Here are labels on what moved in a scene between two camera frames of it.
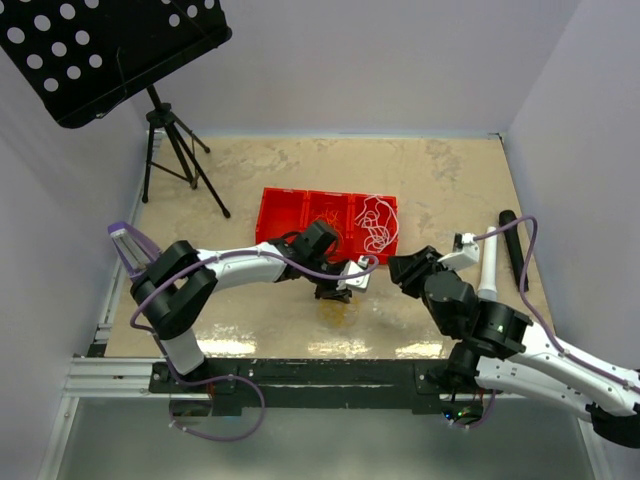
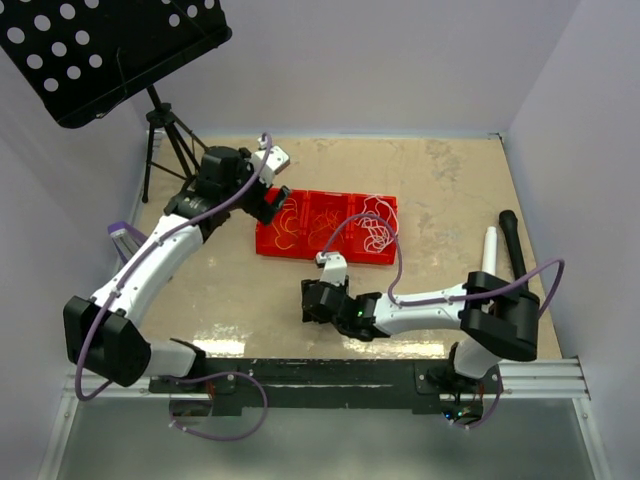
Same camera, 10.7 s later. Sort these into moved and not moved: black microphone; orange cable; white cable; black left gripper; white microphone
Moved: black left gripper
Not moved: orange cable; white microphone; black microphone; white cable
